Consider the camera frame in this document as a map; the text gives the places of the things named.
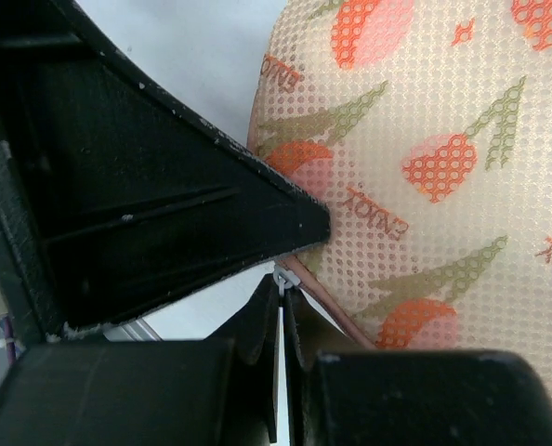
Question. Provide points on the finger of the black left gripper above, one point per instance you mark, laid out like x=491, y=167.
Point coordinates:
x=115, y=198

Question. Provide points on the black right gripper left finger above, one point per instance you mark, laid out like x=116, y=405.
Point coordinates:
x=221, y=390

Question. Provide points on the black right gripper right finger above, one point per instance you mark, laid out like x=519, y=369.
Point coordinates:
x=340, y=393

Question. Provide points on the floral mesh laundry bag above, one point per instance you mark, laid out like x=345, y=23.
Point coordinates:
x=426, y=129

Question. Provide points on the aluminium mounting rail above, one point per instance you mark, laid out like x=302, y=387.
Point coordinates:
x=138, y=330

